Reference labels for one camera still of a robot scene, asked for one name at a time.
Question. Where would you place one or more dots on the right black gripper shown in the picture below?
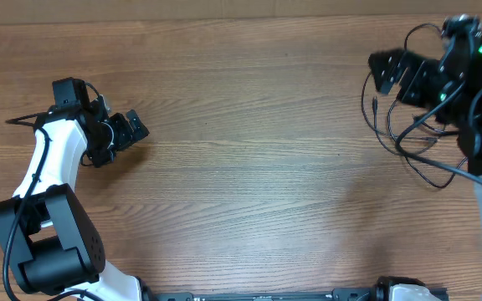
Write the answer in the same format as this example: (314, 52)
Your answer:
(402, 73)

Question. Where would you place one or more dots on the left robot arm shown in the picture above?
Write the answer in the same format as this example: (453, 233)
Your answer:
(50, 244)

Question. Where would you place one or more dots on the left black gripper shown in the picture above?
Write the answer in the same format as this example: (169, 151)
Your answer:
(125, 137)

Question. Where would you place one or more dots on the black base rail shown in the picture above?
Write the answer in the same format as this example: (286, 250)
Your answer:
(377, 293)

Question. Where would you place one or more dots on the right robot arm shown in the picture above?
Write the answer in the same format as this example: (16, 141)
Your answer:
(469, 130)

